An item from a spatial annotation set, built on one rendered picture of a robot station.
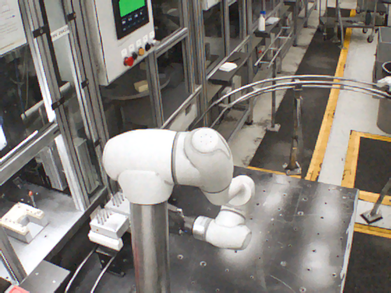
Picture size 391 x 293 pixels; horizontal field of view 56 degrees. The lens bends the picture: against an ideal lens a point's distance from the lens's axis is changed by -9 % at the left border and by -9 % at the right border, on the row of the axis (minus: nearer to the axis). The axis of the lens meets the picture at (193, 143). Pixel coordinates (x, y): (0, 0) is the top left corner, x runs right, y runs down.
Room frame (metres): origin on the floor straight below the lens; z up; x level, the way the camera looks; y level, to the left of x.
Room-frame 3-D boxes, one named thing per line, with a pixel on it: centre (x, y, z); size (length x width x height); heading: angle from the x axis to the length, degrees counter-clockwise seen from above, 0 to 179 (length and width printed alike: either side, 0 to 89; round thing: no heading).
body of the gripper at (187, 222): (1.10, 0.06, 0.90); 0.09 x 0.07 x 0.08; 62
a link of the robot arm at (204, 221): (1.07, -0.01, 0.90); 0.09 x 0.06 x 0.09; 152
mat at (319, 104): (5.00, -1.96, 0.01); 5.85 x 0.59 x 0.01; 153
